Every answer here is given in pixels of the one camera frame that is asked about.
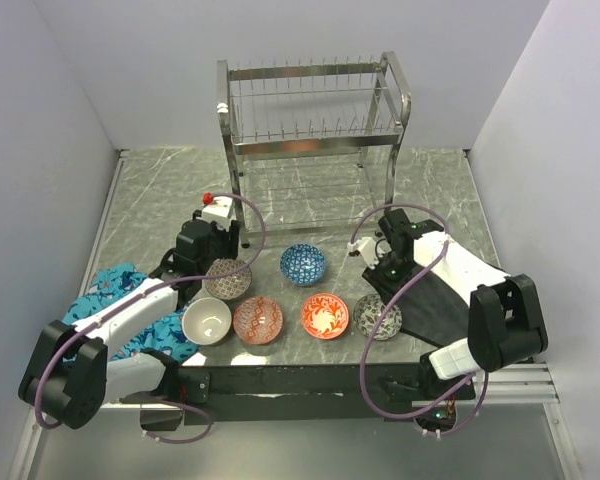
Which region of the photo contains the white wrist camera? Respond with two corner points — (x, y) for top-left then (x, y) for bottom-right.
(347, 237), (382, 269)
(201, 192), (234, 231)

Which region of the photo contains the brown floral pattern bowl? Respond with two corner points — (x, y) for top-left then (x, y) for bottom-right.
(204, 258), (252, 301)

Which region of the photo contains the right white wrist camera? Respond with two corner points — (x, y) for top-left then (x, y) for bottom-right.
(347, 237), (382, 269)

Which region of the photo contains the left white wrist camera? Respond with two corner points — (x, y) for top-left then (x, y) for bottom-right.
(201, 192), (234, 231)

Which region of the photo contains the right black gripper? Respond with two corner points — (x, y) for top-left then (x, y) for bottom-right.
(362, 253), (415, 308)

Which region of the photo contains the black white leaf bowl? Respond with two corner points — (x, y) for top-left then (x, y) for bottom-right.
(353, 294), (402, 341)

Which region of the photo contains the steel two-tier dish rack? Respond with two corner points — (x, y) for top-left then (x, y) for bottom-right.
(216, 51), (412, 245)

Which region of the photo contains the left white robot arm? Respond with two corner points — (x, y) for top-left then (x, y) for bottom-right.
(18, 212), (240, 429)

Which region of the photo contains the plain white grey bowl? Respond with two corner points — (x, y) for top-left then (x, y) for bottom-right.
(181, 298), (232, 346)

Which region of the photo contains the blue shark print cloth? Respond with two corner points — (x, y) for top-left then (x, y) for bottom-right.
(62, 263), (199, 364)

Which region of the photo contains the orange floral pattern bowl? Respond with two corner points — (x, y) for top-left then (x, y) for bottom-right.
(300, 293), (349, 340)

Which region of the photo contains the blue triangle pattern bowl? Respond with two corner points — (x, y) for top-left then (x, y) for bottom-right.
(279, 243), (327, 286)

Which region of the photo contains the red geometric pattern bowl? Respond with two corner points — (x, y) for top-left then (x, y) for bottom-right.
(233, 296), (284, 345)

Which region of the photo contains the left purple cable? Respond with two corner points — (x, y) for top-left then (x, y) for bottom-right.
(33, 193), (266, 445)

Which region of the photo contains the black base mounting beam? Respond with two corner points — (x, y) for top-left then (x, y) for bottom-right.
(123, 363), (463, 422)

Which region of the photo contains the black microfibre cloth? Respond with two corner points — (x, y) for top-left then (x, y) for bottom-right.
(397, 272), (469, 347)

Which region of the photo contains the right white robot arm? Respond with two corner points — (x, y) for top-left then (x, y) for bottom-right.
(347, 205), (549, 399)

